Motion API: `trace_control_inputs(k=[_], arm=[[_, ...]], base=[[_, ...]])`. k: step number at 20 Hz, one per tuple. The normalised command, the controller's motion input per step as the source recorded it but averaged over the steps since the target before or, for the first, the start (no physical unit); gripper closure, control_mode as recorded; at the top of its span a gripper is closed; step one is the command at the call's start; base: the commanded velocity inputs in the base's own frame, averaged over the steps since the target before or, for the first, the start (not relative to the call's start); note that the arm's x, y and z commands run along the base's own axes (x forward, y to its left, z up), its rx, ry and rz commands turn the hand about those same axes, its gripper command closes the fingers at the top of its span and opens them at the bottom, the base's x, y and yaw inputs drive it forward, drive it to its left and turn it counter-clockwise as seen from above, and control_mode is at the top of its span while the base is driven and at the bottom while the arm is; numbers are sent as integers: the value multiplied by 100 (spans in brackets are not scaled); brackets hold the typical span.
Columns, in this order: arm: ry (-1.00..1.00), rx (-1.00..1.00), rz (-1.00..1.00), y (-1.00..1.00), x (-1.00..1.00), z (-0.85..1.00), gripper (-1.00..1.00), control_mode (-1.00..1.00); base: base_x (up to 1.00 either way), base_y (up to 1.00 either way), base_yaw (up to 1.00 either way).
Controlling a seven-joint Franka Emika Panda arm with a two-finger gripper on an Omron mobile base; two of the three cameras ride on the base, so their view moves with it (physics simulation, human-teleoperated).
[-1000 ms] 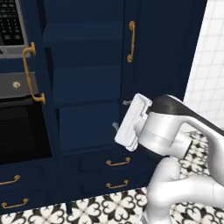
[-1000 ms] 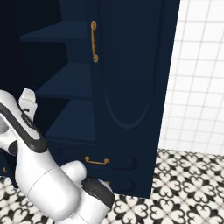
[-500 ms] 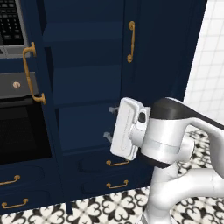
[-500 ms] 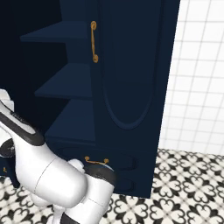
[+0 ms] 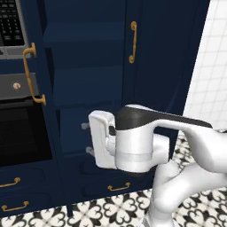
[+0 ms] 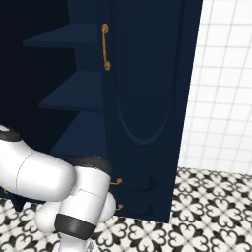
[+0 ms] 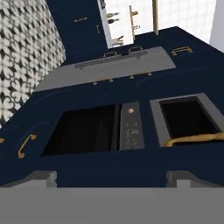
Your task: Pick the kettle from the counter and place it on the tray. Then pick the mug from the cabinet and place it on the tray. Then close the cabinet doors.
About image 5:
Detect grey microwave oven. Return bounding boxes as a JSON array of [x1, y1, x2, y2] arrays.
[[0, 0, 31, 60]]

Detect black oven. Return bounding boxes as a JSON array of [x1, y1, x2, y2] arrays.
[[0, 72, 55, 176]]

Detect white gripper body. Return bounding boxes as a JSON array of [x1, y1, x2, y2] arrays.
[[88, 109, 117, 170]]

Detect navy drawer front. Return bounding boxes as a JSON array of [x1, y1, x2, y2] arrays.
[[66, 176, 155, 205], [0, 165, 62, 194], [0, 191, 68, 219], [63, 153, 131, 179]]

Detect navy cabinet door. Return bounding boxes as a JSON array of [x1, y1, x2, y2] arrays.
[[122, 0, 211, 162], [18, 0, 74, 218]]

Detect gold cabinet door handle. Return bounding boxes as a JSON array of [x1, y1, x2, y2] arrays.
[[22, 42, 48, 106], [128, 20, 138, 65]]

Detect navy cabinet with shelves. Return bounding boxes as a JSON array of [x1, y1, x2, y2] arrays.
[[43, 0, 127, 160]]

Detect gold drawer handle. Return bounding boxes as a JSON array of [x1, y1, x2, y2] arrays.
[[1, 200, 30, 213], [0, 176, 22, 189], [106, 182, 131, 192]]

